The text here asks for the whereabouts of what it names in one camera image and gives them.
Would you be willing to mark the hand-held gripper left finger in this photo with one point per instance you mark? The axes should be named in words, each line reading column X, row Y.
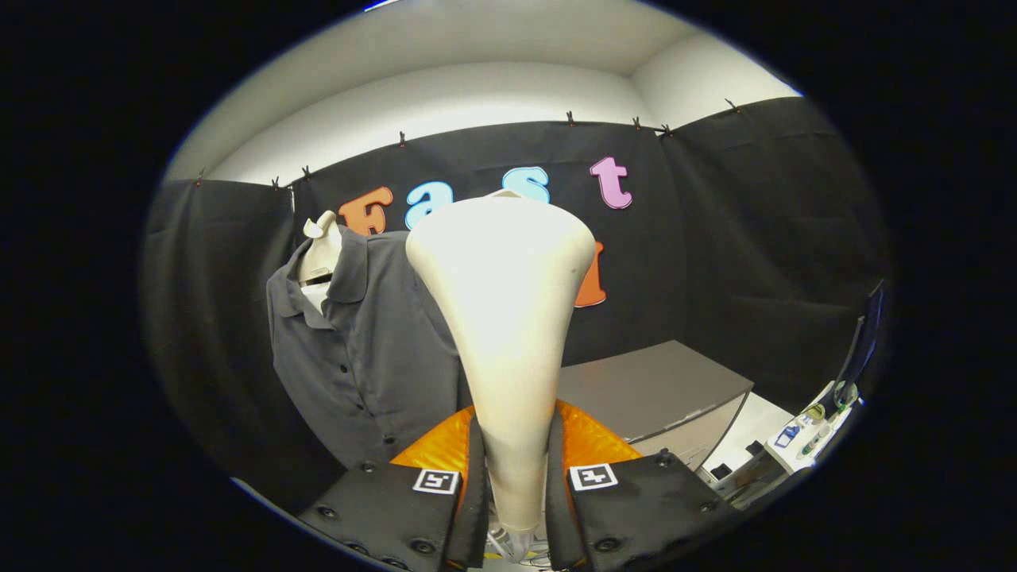
column 475, row 508

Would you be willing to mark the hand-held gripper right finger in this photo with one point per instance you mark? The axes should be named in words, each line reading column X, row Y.
column 554, row 508

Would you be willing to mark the white garment steamer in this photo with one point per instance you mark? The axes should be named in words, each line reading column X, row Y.
column 500, row 318

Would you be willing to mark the grey polo shirt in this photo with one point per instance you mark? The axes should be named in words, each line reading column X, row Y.
column 373, row 342

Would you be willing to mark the cream clothes hanger form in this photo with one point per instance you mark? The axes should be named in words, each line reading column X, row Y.
column 322, row 254

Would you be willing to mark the grey cabinet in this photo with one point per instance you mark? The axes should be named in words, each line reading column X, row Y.
column 651, row 389

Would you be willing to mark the white side desk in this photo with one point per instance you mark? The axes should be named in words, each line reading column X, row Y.
column 751, row 429

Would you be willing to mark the small blue packet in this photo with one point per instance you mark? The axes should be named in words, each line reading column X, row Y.
column 786, row 436

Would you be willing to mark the computer monitor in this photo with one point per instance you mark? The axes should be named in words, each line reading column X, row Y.
column 870, row 334

